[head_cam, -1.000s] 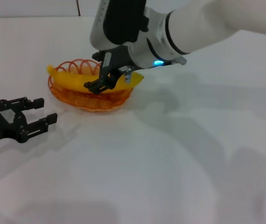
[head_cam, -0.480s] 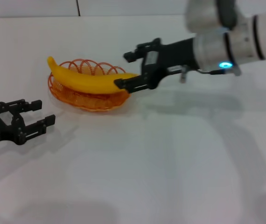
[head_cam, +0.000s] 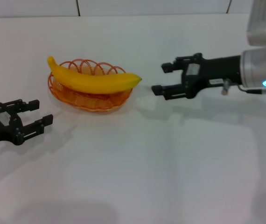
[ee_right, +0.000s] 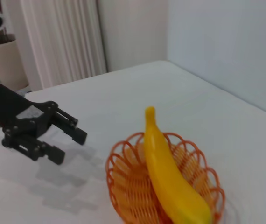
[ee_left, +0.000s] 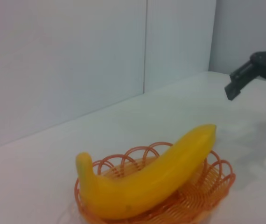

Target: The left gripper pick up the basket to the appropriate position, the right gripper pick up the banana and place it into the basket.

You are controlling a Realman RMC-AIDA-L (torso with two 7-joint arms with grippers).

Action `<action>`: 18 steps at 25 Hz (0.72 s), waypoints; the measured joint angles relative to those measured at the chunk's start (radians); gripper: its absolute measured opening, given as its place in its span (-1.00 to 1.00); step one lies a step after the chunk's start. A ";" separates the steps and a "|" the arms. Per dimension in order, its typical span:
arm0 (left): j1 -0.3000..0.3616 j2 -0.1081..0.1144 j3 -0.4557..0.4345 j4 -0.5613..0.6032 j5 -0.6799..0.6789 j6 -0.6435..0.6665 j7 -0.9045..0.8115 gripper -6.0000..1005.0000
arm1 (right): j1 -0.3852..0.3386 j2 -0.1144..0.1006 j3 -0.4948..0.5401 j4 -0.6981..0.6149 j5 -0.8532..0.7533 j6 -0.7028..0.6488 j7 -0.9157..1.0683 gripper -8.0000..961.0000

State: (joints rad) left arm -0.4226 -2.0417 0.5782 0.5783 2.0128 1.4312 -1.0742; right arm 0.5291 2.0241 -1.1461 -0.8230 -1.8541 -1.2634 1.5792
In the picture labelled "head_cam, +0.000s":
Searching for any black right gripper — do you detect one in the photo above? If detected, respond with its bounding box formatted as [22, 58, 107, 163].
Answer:
[151, 53, 242, 101]

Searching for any orange wire basket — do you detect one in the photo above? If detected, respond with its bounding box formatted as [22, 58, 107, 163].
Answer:
[47, 59, 133, 113]

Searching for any yellow banana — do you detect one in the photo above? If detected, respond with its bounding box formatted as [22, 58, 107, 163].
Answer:
[47, 56, 143, 95]

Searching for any grey cable with metal plug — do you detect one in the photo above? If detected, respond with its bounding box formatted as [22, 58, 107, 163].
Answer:
[221, 78, 266, 96]

